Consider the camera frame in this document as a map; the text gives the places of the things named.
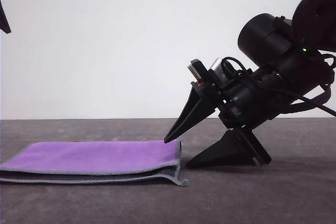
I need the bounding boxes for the purple towel with grey hem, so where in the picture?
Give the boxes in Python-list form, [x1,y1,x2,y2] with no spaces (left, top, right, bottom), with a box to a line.
[0,140,190,187]

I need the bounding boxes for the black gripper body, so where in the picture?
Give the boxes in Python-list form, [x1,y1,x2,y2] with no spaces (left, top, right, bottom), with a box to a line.
[187,50,335,166]

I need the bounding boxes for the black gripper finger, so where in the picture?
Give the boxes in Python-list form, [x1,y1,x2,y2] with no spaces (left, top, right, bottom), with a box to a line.
[0,0,12,35]
[185,129,257,169]
[163,82,220,145]

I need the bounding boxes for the grey table cloth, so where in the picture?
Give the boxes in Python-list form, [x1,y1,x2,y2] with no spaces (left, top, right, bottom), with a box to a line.
[0,118,336,224]

